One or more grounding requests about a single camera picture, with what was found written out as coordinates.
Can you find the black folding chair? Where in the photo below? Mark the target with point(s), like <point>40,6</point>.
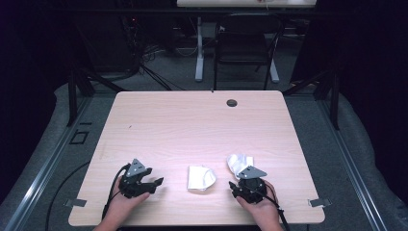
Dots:
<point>243,48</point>

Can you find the metal floor rail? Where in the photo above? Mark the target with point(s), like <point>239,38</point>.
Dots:
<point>352,173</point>
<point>45,166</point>

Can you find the person's right hand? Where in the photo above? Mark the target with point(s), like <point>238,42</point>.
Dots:
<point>263,210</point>

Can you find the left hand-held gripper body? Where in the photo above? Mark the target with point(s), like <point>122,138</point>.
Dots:
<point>133,184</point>

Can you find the grey table grommet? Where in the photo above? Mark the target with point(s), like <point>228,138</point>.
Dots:
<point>231,103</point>

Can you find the person's left hand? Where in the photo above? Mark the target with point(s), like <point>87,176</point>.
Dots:
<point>123,207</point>

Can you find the white desk leg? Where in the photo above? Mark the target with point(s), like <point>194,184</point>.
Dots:
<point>274,72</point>
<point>199,57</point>

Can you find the white desk top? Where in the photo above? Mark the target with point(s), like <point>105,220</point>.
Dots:
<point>243,3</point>

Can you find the white sock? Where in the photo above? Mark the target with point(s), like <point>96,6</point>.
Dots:
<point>200,178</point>
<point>238,163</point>

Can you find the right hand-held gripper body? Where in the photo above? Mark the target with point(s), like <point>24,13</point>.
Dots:
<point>251,189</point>

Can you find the black metal stand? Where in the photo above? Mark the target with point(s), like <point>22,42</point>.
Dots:
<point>333,96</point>
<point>73,96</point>

